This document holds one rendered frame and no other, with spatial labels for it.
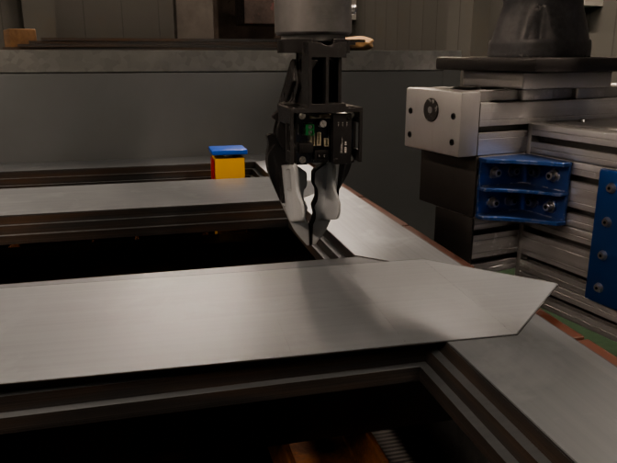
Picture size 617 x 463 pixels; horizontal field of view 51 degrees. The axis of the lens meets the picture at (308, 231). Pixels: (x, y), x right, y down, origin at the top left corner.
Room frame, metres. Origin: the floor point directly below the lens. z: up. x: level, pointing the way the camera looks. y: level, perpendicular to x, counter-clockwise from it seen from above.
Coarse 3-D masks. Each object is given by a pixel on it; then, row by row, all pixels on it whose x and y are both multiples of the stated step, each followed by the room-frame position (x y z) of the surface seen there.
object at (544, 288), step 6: (510, 276) 0.55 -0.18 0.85; (516, 276) 0.55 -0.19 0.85; (522, 282) 0.53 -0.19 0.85; (528, 282) 0.53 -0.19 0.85; (534, 282) 0.53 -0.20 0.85; (540, 282) 0.53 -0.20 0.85; (546, 282) 0.53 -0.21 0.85; (552, 282) 0.53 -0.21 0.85; (534, 288) 0.52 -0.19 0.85; (540, 288) 0.52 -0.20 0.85; (546, 288) 0.52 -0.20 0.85; (552, 288) 0.52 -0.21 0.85; (540, 294) 0.50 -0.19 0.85; (546, 294) 0.50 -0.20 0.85
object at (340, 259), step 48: (0, 240) 0.76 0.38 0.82; (48, 240) 0.78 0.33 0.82; (336, 240) 0.68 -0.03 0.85; (48, 384) 0.37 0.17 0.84; (96, 384) 0.38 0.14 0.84; (144, 384) 0.38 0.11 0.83; (192, 384) 0.39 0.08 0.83; (240, 384) 0.40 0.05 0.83; (288, 384) 0.40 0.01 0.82; (336, 384) 0.41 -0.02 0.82; (384, 384) 0.41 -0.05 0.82; (432, 384) 0.40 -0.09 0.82; (480, 384) 0.37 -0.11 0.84; (0, 432) 0.35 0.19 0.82; (480, 432) 0.34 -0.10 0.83; (528, 432) 0.31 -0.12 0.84
